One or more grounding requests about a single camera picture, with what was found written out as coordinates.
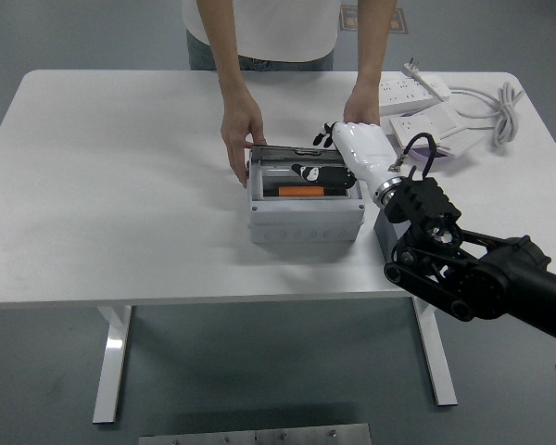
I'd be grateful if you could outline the person's torso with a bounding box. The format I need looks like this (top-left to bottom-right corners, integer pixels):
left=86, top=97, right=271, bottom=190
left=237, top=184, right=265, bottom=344
left=181, top=0, right=339, bottom=71

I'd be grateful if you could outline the grey block with round hole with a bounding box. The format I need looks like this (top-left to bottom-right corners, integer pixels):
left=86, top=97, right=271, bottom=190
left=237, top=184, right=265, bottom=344
left=373, top=210, right=402, bottom=259

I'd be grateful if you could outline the white power cable with plug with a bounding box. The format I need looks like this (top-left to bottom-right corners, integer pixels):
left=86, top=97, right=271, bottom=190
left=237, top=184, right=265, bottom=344
left=400, top=57, right=525, bottom=147

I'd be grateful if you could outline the orange cylindrical battery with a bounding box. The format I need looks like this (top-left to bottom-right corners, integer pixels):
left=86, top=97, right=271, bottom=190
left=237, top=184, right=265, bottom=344
left=277, top=184, right=325, bottom=198

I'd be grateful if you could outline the person's right hand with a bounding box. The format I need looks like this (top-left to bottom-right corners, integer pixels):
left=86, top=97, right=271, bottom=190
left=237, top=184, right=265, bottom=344
left=220, top=95, right=268, bottom=189

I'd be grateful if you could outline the person's left hand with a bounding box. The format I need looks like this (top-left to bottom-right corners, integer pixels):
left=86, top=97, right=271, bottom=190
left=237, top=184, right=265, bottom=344
left=342, top=83, right=382, bottom=126

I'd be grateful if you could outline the small white socket strip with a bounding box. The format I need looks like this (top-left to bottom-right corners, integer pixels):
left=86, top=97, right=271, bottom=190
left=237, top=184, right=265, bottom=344
left=388, top=113, right=441, bottom=147

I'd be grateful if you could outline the brown floor sign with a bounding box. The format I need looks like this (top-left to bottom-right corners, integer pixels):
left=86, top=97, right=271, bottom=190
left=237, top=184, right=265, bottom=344
left=340, top=4, right=408, bottom=34

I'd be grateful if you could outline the grey metal plate with screws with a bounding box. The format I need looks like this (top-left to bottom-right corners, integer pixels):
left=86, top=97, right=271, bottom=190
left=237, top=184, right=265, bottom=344
left=137, top=422, right=372, bottom=445

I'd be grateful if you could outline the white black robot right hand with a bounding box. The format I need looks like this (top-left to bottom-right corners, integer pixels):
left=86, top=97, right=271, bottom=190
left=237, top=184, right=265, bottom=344
left=290, top=121, right=402, bottom=199

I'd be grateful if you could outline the grey plastic enclosure box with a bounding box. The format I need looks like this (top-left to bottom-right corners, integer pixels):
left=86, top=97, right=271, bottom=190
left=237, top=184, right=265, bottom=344
left=246, top=157, right=366, bottom=245

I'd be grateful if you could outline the long white power strip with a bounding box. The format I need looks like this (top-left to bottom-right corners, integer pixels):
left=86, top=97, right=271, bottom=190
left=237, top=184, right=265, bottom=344
left=378, top=76, right=451, bottom=117

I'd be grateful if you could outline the smoky transparent hinged lid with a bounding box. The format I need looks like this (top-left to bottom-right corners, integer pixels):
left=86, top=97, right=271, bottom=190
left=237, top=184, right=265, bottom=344
left=249, top=142, right=342, bottom=161

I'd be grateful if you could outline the white table leg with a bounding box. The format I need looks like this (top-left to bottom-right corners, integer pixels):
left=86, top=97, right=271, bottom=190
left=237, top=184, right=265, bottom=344
left=91, top=304, right=134, bottom=424
left=411, top=296, right=459, bottom=407

